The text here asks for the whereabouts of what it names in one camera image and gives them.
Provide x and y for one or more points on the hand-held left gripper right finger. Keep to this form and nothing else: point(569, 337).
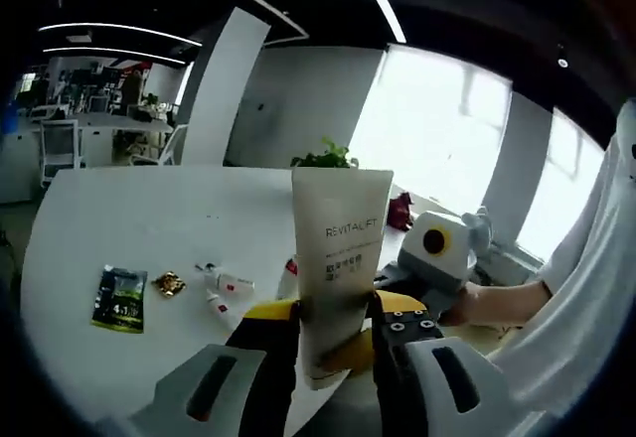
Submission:
point(412, 328)

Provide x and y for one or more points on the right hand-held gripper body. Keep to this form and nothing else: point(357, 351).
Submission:
point(447, 268)

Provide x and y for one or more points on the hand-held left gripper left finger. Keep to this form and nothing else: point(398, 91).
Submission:
point(258, 357)

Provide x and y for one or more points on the small red label skincare bottle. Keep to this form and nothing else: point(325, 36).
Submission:
point(221, 308)

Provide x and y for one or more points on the tall white skincare tube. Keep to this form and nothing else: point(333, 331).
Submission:
point(338, 238)

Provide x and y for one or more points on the small white red box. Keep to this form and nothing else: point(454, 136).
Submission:
point(233, 285)

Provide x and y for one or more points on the red collar skincare pump bottle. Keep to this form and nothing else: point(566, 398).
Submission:
point(288, 278)

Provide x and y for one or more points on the green black skincare sachet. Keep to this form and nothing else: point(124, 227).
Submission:
point(119, 303)

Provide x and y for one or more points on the person's right hand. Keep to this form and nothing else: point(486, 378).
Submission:
point(474, 308)

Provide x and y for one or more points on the red cloth object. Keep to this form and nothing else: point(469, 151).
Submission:
point(400, 211)

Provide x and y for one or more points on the small dark object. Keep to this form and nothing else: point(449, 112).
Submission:
point(200, 266)

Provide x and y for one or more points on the gold foil sachet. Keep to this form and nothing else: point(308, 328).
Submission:
point(169, 284)

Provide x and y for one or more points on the potted green plant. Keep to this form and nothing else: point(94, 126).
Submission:
point(328, 159)

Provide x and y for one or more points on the white office chair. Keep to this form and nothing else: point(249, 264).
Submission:
point(174, 144)
point(59, 144)

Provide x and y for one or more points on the long ceiling light strip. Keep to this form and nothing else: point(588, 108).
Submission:
point(99, 49)
point(99, 26)

